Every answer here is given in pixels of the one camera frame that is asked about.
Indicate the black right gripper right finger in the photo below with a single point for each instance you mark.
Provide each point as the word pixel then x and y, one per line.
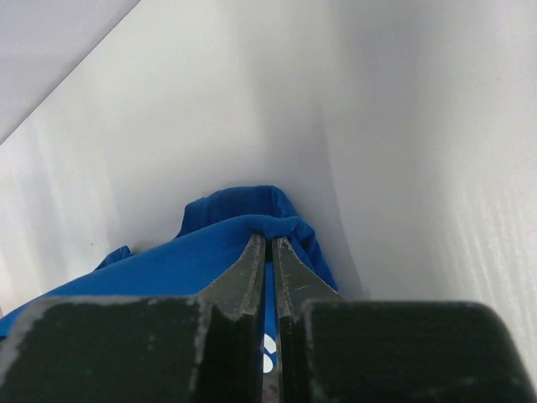
pixel 331 349

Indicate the blue t shirt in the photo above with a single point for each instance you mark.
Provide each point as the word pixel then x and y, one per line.
pixel 214 232

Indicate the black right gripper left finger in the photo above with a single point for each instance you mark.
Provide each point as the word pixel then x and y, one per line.
pixel 202 348

